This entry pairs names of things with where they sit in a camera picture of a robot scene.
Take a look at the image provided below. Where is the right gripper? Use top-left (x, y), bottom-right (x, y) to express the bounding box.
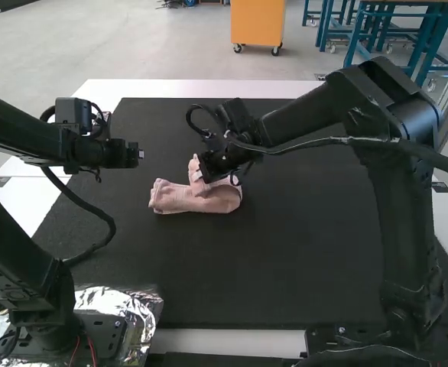
top-left (199, 132), bottom-right (254, 184)

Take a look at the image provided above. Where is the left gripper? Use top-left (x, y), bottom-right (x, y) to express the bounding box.
top-left (102, 138), bottom-right (148, 170)

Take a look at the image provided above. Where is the pale towel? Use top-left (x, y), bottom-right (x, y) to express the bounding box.
top-left (147, 152), bottom-right (245, 216)

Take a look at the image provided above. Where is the black mat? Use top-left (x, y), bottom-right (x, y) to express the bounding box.
top-left (31, 97), bottom-right (448, 330)

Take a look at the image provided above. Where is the yellow wheeled cart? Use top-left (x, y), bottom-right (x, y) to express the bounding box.
top-left (229, 0), bottom-right (286, 57)

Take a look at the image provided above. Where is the silver foil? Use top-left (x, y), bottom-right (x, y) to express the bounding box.
top-left (0, 283), bottom-right (164, 367)

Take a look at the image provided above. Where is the blue workbench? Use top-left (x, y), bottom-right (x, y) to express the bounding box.
top-left (344, 0), bottom-right (448, 92)
top-left (302, 0), bottom-right (366, 54)

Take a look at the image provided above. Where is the dark base panel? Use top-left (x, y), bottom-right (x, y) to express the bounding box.
top-left (147, 351), bottom-right (309, 367)
top-left (304, 325), bottom-right (448, 367)

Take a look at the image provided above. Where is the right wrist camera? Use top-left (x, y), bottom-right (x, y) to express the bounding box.
top-left (219, 98), bottom-right (254, 133)

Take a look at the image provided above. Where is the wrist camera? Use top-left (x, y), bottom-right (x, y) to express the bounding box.
top-left (219, 98), bottom-right (254, 133)
top-left (54, 97), bottom-right (95, 135)

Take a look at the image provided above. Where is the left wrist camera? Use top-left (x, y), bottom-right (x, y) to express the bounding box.
top-left (54, 97), bottom-right (95, 135)

